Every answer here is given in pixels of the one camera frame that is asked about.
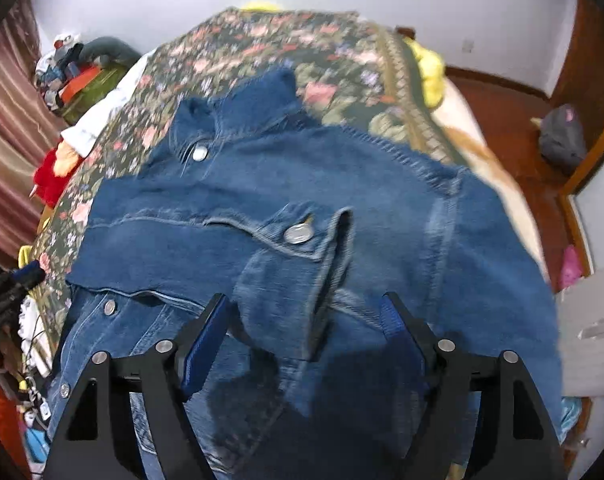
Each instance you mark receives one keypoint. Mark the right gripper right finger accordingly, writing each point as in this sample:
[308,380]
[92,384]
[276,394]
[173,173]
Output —
[487,406]

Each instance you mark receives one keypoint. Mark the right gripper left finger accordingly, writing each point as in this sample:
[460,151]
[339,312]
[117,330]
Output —
[96,438]

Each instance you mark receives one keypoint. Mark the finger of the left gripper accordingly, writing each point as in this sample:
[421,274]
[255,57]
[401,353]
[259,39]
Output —
[30,275]

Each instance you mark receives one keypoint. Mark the blue denim jacket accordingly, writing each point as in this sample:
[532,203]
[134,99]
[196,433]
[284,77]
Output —
[304,227]

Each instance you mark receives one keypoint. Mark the red plush toy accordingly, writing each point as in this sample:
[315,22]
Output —
[54,173]

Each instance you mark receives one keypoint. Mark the striped pink curtain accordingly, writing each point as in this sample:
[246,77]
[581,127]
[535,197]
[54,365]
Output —
[28,130]

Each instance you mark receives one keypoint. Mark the white folded garment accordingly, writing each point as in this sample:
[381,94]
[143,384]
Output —
[84,134]

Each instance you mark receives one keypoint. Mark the white drawer cabinet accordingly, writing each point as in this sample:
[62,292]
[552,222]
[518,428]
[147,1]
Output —
[581,336]

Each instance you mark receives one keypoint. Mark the orange box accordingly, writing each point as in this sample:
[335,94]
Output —
[78,83]

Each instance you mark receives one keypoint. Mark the green storage box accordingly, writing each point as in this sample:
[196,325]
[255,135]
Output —
[106,80]

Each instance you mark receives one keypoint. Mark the grey plush cushion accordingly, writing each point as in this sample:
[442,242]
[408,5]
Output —
[104,51]

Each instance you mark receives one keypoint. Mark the grey bag on floor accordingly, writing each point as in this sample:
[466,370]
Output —
[561,139]

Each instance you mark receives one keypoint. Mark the yellow blanket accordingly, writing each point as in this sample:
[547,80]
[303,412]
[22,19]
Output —
[430,65]

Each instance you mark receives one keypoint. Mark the white wall socket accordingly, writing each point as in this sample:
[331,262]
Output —
[467,46]

